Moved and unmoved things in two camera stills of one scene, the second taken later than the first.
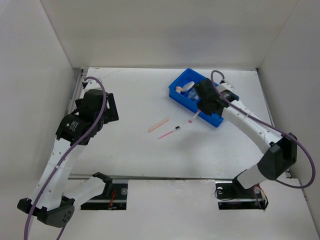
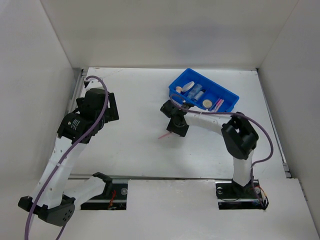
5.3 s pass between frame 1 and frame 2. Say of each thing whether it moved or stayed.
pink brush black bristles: stayed
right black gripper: moved
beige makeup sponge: stayed
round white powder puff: stayed
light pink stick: moved
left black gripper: stayed
